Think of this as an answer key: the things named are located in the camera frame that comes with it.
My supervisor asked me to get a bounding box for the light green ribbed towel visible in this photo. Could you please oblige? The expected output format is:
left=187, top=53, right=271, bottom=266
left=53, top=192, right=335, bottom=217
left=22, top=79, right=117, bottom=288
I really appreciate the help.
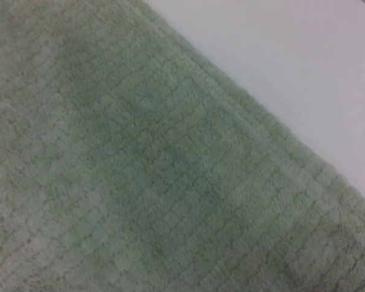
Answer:
left=0, top=0, right=365, bottom=292

